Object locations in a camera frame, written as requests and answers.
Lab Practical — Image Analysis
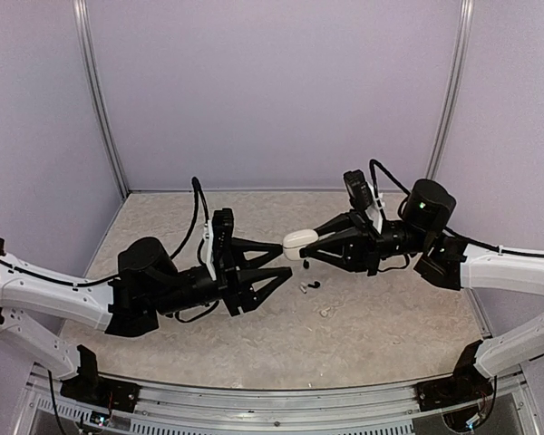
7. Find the aluminium frame post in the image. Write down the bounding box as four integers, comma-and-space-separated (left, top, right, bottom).
425, 0, 475, 179
73, 0, 131, 201

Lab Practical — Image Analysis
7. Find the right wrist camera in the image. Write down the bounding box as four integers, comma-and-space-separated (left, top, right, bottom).
343, 169, 384, 232

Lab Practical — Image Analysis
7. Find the right aluminium frame post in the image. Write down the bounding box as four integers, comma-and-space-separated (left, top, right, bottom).
425, 0, 475, 179

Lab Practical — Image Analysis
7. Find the white earbud charging case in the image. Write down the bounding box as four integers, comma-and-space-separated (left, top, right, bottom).
282, 229, 319, 261

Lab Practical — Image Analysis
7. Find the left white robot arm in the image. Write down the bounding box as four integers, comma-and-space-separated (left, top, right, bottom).
0, 237, 292, 411

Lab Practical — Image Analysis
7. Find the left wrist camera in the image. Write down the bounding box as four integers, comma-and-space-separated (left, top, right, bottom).
202, 208, 234, 281

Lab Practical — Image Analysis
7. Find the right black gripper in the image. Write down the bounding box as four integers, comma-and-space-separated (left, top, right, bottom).
302, 208, 431, 277

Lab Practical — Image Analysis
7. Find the front aluminium rail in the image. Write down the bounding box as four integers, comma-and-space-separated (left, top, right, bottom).
15, 364, 539, 435

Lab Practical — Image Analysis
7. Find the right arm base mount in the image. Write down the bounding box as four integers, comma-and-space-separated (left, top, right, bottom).
414, 375, 494, 412

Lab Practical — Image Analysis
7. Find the left aluminium frame post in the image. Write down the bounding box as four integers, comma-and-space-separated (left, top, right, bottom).
73, 0, 131, 201

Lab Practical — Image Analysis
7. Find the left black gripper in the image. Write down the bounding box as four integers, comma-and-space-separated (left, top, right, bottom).
151, 237, 293, 316

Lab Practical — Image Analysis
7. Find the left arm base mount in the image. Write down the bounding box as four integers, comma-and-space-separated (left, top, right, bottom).
60, 376, 141, 413

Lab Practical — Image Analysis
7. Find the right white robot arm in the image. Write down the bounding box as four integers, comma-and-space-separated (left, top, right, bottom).
283, 171, 544, 411

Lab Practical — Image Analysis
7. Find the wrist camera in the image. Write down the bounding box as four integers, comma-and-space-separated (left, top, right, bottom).
343, 169, 384, 232
202, 208, 234, 281

